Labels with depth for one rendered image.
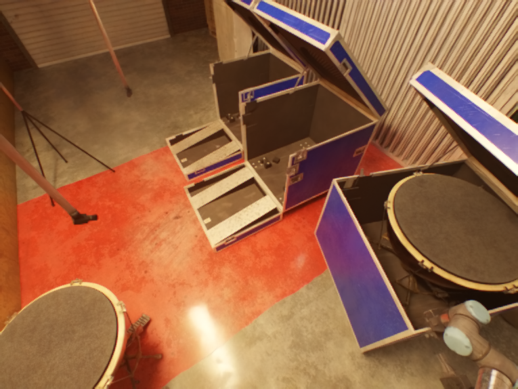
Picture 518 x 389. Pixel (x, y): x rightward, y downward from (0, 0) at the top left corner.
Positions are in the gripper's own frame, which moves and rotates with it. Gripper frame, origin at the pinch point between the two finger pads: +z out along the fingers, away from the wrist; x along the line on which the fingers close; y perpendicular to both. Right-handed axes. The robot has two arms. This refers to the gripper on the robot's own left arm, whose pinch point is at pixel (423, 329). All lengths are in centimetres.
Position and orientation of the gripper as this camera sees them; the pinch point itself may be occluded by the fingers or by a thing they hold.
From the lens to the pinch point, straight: 160.4
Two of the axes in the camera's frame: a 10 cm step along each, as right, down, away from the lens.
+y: 9.7, -0.5, 2.6
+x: -2.0, -7.7, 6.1
